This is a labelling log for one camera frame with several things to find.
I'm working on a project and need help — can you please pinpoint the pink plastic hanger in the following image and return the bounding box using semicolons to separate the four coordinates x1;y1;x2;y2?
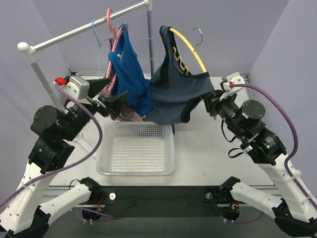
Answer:
104;8;123;96

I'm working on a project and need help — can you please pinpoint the royal blue tank top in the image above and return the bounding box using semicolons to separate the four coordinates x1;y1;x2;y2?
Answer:
106;23;154;117

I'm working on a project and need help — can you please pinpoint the dark navy tank top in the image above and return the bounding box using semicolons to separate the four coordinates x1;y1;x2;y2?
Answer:
144;25;214;125

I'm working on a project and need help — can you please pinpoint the yellow plastic hanger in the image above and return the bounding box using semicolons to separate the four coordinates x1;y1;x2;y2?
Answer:
170;27;207;73

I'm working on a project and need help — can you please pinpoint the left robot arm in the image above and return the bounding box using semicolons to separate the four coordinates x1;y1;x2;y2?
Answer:
0;77;128;238

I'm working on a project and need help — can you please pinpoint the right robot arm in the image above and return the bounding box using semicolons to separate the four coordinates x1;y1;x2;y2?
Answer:
202;90;317;238

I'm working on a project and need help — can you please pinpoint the mauve pink tank top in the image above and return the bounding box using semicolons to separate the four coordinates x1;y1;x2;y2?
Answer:
100;38;146;121

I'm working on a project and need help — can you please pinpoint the white perforated plastic basket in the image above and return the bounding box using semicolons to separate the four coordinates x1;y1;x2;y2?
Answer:
96;122;175;176

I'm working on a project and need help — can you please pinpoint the white metal clothes rack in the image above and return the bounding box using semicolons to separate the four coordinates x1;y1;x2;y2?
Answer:
18;0;154;109

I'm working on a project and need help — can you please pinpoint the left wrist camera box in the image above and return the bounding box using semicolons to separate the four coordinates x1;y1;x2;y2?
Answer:
63;76;90;101

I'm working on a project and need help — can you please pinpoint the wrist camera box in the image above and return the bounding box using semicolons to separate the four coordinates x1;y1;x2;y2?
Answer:
220;72;246;101
63;76;90;101

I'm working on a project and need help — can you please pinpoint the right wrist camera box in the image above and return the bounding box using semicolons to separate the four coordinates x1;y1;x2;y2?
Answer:
220;72;246;101

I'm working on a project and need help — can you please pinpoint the light blue wire hanger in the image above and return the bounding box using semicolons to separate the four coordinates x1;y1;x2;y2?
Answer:
91;18;111;80

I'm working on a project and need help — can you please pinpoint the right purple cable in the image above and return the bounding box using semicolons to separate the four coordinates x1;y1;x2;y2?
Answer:
229;83;317;210

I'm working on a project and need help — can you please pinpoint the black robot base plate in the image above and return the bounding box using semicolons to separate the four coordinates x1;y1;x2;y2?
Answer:
83;186;237;218

